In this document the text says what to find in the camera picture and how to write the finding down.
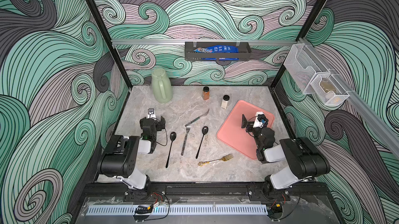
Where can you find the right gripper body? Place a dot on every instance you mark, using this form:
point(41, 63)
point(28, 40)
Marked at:
point(250, 126)

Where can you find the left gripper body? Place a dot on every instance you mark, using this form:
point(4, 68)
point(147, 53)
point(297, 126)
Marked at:
point(153, 122)

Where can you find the pink tray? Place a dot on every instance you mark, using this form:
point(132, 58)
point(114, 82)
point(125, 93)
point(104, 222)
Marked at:
point(237, 138)

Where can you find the patterned silver fork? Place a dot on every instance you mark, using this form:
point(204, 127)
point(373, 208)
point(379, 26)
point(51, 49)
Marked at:
point(188, 127)

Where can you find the gold fork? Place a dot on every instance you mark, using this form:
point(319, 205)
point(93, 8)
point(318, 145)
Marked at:
point(223, 159)

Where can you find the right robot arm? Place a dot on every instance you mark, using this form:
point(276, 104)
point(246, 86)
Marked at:
point(303, 159)

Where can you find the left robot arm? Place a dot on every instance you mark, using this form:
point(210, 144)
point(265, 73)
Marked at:
point(119, 157)

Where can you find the green pitcher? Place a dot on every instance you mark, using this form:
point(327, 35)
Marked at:
point(161, 85)

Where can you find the white spice jar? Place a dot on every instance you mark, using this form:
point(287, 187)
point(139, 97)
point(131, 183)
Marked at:
point(225, 101)

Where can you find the orange spice jar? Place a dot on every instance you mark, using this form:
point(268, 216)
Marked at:
point(205, 93)

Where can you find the blue snack bag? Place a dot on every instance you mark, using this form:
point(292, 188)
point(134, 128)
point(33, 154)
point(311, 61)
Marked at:
point(218, 49)

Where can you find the large clear wall bin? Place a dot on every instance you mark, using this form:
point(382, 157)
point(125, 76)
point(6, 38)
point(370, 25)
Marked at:
point(302, 64)

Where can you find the black wall basket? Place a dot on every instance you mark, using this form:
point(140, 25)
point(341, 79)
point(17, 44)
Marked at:
point(244, 51)

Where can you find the small clear wall bin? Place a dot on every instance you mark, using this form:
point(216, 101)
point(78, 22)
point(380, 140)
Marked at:
point(328, 90)

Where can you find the white slotted cable duct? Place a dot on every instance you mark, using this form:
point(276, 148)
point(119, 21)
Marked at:
point(180, 209)

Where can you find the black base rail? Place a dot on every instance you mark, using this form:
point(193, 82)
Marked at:
point(255, 191)

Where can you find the aluminium back rail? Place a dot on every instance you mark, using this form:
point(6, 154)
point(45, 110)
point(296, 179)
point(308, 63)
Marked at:
point(158, 41)

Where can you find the aluminium rail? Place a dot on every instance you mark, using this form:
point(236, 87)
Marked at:
point(158, 41)
point(373, 121)

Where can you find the aluminium right rail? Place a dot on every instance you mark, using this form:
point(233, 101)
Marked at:
point(373, 121)

